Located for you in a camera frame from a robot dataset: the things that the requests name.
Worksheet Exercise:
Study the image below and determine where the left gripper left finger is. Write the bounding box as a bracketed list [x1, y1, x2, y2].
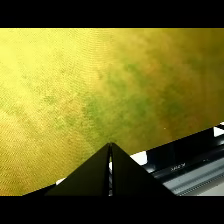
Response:
[45, 142, 111, 197]

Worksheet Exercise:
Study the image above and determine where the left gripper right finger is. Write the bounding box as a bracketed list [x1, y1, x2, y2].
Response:
[110, 142, 176, 197]

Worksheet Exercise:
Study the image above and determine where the silver frame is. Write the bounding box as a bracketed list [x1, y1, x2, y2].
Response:
[129, 121, 224, 197]

